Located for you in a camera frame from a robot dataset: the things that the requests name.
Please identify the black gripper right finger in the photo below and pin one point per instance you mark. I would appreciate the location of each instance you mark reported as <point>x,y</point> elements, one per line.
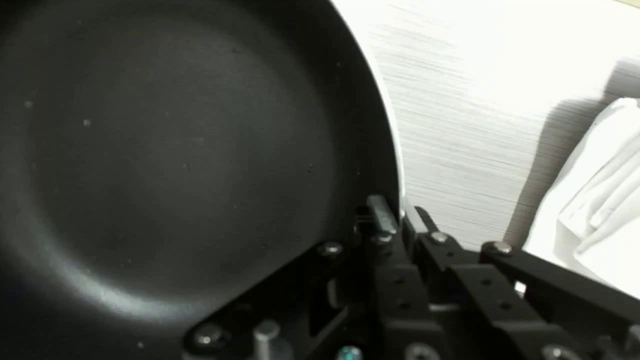
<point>474,303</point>

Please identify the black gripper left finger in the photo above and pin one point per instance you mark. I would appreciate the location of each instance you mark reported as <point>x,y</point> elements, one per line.
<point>405,324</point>

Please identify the black cooking pot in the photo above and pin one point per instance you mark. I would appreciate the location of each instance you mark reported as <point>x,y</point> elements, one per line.
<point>161,157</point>

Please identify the white cloth under lid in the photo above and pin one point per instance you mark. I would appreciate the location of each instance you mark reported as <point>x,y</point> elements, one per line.
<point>589,220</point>

